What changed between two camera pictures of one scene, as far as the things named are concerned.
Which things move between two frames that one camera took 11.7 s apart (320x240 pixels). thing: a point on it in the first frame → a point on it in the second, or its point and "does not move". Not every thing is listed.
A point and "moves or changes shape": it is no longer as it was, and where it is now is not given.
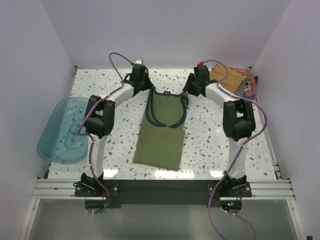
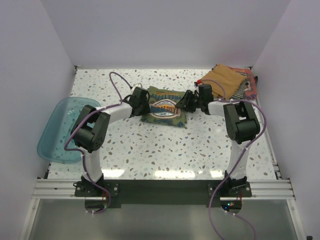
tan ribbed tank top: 233,80 does not move
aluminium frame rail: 261,189 does not move
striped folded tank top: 240,90 does not move
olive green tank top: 161,141 moves or changes shape
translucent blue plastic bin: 60,142 does not move
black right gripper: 187,87 → 184,103
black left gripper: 149,85 → 147,109
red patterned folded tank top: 252,93 does not move
